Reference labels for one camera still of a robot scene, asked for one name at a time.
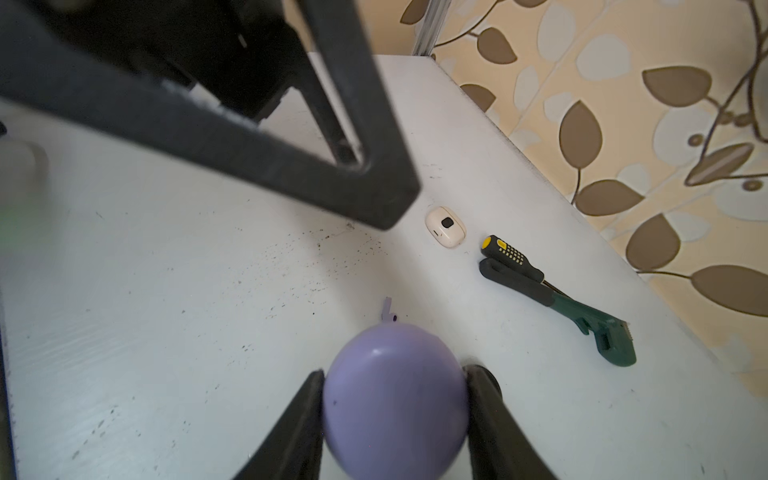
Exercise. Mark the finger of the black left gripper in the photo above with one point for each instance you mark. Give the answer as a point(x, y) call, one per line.
point(285, 152)

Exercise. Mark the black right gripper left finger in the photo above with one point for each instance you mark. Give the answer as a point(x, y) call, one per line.
point(293, 449)

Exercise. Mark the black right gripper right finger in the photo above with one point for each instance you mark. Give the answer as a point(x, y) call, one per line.
point(497, 445)

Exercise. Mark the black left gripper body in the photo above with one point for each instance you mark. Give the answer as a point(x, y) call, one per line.
point(243, 52)

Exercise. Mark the purple earbud case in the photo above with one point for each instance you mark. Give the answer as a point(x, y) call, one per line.
point(395, 405)

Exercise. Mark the purple earbud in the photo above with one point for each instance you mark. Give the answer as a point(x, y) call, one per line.
point(387, 314)

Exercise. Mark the beige earbud charging case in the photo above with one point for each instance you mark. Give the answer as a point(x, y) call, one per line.
point(445, 227)

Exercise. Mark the green rivet gun tool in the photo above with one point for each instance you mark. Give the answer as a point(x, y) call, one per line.
point(507, 266)

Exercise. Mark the aluminium frame post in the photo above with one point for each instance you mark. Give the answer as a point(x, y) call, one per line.
point(431, 26)

